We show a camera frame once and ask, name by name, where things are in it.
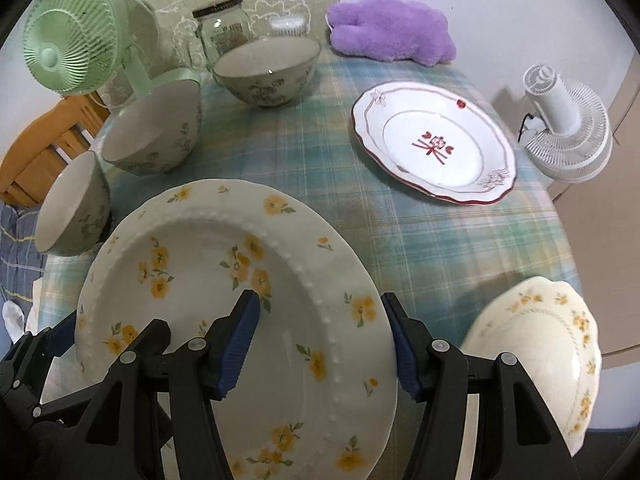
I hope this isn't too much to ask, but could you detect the small cream floral plate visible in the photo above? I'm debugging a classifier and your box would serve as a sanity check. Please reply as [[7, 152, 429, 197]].
[[459, 276, 602, 456]]

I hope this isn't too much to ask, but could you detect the small grey floral bowl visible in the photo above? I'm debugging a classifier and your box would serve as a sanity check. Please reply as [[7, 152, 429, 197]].
[[34, 151, 111, 257]]

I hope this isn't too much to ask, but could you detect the black fan cable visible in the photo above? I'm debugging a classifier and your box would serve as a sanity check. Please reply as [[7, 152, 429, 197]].
[[517, 112, 540, 143]]

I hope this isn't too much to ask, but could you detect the glass jar with black lid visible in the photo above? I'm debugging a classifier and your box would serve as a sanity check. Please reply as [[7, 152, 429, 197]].
[[187, 0, 251, 68]]

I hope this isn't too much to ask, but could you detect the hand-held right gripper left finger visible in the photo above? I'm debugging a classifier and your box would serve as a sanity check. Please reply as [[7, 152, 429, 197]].
[[65, 289, 262, 480]]

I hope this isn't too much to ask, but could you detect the wooden chair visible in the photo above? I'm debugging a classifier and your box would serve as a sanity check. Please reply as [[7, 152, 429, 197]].
[[0, 94, 108, 207]]

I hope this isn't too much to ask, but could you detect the large grey floral bowl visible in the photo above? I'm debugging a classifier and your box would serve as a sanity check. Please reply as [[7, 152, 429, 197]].
[[213, 37, 322, 109]]

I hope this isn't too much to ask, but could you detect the red rimmed white plate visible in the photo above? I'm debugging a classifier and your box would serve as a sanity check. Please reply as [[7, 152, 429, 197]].
[[351, 81, 517, 206]]

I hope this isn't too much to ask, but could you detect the white cloth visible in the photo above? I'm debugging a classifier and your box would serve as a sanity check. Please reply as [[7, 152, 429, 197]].
[[0, 301, 27, 343]]

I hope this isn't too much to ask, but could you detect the plaid tablecloth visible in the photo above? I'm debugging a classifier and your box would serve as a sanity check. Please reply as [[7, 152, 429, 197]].
[[30, 35, 583, 401]]

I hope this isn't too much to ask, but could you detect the white desk fan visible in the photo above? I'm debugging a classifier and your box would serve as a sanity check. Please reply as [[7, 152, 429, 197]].
[[515, 62, 615, 181]]

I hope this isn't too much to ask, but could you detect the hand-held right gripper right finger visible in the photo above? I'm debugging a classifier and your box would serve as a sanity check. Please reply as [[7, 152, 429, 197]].
[[381, 291, 581, 480]]

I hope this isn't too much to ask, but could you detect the green desk fan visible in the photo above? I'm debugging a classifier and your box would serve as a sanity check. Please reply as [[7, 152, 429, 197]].
[[22, 0, 203, 111]]

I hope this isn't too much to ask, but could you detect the large yellow floral plate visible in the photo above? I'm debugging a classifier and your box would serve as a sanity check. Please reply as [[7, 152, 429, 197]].
[[74, 179, 399, 480]]

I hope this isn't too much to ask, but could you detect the medium grey floral bowl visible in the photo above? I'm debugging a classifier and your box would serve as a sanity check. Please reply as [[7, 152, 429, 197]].
[[101, 80, 203, 177]]

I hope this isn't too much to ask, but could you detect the cotton swab container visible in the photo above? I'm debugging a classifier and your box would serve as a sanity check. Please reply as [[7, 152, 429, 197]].
[[269, 14, 308, 38]]

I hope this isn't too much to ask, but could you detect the purple plush toy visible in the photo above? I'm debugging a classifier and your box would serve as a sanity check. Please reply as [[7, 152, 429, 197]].
[[325, 0, 457, 67]]

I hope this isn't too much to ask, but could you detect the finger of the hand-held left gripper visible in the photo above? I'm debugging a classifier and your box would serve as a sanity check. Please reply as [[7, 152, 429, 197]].
[[122, 318, 173, 361], [0, 310, 80, 418]]

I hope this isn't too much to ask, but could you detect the blue plaid cloth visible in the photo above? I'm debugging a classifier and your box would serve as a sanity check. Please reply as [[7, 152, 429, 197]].
[[0, 202, 48, 336]]

